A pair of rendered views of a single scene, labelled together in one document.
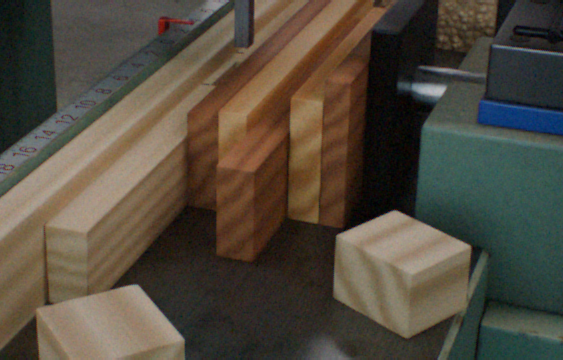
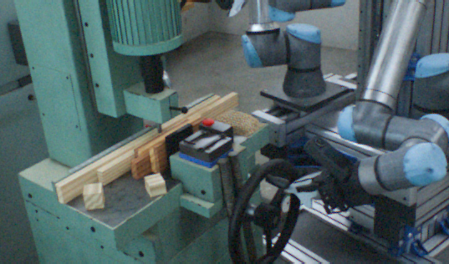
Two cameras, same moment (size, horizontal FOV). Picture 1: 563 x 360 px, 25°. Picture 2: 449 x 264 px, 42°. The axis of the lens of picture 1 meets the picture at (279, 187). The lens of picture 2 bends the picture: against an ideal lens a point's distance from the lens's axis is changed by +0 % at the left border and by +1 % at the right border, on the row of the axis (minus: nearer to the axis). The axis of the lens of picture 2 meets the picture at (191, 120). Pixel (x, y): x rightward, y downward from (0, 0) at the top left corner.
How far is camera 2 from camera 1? 0.97 m
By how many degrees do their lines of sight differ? 23
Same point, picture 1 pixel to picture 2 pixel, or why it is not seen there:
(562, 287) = (194, 190)
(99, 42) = (268, 80)
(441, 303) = (159, 191)
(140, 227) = (119, 170)
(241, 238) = (135, 175)
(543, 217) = (189, 176)
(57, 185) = (100, 163)
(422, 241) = (157, 180)
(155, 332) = (98, 190)
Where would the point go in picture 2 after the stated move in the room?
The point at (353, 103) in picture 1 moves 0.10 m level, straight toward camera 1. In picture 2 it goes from (159, 150) to (138, 170)
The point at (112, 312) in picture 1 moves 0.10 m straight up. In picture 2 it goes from (94, 186) to (87, 149)
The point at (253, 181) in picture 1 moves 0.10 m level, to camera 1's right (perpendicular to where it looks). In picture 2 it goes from (135, 165) to (172, 170)
